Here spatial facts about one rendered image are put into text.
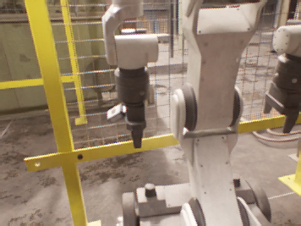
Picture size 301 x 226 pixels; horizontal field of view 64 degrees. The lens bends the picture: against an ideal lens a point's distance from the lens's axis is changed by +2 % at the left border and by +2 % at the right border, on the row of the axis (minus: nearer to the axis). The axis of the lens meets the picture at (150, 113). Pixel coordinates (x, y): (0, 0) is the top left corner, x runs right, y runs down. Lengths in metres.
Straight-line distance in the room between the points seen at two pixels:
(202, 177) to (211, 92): 0.25
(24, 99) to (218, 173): 2.22
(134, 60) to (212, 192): 0.44
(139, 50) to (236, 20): 0.25
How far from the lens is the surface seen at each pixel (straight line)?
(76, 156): 0.89
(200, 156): 0.72
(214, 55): 0.61
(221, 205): 0.75
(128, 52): 0.55
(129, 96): 0.58
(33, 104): 2.67
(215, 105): 0.67
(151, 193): 0.97
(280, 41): 0.71
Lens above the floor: 0.86
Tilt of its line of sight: 22 degrees down
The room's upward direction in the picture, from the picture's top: 3 degrees counter-clockwise
